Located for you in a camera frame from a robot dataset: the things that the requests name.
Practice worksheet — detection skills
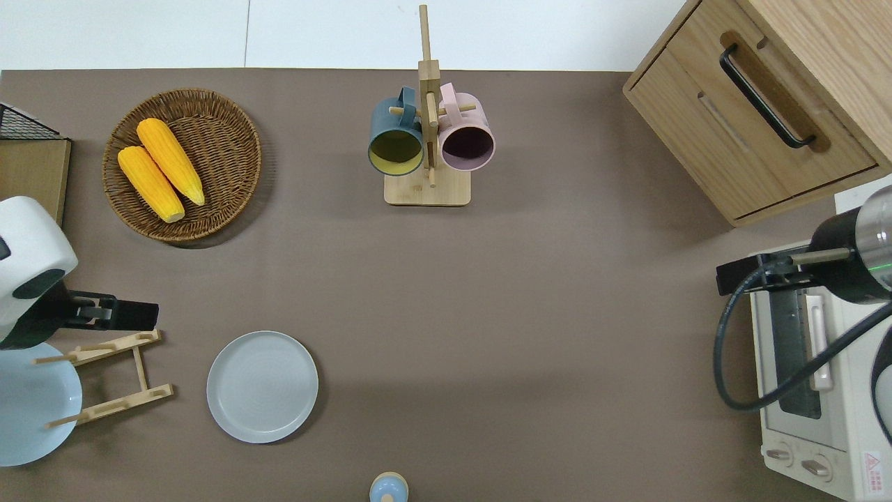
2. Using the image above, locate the brown wicker basket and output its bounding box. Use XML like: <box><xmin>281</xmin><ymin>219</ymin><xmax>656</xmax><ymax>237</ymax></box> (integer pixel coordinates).
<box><xmin>102</xmin><ymin>89</ymin><xmax>262</xmax><ymax>243</ymax></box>

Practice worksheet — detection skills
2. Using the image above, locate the wooden mug tree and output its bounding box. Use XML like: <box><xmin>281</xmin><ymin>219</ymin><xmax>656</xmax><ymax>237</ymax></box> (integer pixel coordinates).
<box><xmin>384</xmin><ymin>5</ymin><xmax>478</xmax><ymax>207</ymax></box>

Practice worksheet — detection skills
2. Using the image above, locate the wooden plate rack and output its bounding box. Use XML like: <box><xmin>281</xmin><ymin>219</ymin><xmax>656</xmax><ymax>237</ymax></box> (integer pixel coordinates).
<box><xmin>33</xmin><ymin>329</ymin><xmax>174</xmax><ymax>429</ymax></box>

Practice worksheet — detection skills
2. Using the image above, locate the pink mug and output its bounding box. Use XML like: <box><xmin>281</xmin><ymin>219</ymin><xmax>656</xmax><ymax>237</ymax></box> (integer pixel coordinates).
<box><xmin>438</xmin><ymin>83</ymin><xmax>496</xmax><ymax>172</ymax></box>

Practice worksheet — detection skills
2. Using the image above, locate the wire grid wooden shelf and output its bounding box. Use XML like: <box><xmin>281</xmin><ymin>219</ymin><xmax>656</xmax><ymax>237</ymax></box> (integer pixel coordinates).
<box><xmin>0</xmin><ymin>102</ymin><xmax>72</xmax><ymax>227</ymax></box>

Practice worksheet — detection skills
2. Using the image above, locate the yellow corn cob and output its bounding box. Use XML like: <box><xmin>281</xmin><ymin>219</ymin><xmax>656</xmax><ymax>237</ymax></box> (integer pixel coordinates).
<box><xmin>117</xmin><ymin>146</ymin><xmax>186</xmax><ymax>224</ymax></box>
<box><xmin>137</xmin><ymin>118</ymin><xmax>206</xmax><ymax>206</ymax></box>

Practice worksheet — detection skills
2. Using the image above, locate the gray plate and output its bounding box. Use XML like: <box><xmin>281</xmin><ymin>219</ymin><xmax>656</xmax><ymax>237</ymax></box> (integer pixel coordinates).
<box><xmin>207</xmin><ymin>330</ymin><xmax>319</xmax><ymax>444</ymax></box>

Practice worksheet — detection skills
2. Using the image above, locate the white toaster oven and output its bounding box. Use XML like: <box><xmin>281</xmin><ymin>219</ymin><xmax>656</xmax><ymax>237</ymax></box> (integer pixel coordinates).
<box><xmin>749</xmin><ymin>241</ymin><xmax>892</xmax><ymax>502</ymax></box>

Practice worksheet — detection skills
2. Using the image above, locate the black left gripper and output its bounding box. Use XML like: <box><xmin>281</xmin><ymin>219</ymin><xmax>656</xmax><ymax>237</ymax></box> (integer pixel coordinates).
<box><xmin>0</xmin><ymin>281</ymin><xmax>160</xmax><ymax>349</ymax></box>

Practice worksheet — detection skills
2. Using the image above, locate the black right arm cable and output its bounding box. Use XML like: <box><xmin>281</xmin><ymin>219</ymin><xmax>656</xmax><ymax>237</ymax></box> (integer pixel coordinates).
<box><xmin>713</xmin><ymin>258</ymin><xmax>892</xmax><ymax>412</ymax></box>

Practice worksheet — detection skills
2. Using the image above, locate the dark teal mug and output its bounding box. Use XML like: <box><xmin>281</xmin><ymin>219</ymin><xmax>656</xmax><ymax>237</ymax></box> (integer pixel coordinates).
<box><xmin>368</xmin><ymin>86</ymin><xmax>425</xmax><ymax>176</ymax></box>

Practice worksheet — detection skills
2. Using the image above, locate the wooden cabinet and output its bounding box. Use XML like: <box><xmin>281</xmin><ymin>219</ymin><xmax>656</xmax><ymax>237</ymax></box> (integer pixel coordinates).
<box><xmin>622</xmin><ymin>0</ymin><xmax>892</xmax><ymax>227</ymax></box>

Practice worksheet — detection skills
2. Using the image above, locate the black cabinet handle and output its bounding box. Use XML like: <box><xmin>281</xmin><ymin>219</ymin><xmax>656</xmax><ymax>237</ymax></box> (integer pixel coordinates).
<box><xmin>720</xmin><ymin>44</ymin><xmax>817</xmax><ymax>149</ymax></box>

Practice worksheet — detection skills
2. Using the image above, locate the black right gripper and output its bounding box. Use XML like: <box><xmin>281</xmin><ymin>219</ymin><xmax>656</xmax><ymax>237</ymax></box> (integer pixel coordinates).
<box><xmin>716</xmin><ymin>208</ymin><xmax>868</xmax><ymax>304</ymax></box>

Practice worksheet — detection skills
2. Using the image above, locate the light blue plate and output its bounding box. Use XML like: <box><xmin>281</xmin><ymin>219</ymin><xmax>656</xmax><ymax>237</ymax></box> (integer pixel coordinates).
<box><xmin>0</xmin><ymin>342</ymin><xmax>83</xmax><ymax>466</ymax></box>

